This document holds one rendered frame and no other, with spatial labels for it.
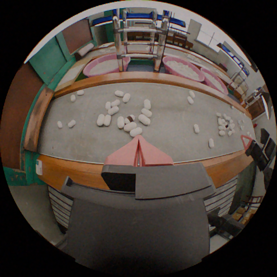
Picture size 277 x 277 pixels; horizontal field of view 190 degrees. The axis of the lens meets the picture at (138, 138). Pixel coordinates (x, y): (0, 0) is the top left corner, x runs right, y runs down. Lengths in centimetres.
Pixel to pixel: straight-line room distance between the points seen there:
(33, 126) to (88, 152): 30
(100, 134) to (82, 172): 12
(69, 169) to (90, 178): 8
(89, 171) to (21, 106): 43
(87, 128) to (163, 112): 25
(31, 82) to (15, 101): 12
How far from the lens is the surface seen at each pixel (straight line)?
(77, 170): 28
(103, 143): 26
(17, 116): 49
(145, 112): 26
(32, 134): 45
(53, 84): 61
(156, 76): 39
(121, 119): 25
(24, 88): 53
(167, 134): 27
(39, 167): 45
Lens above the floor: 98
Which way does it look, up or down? 75 degrees down
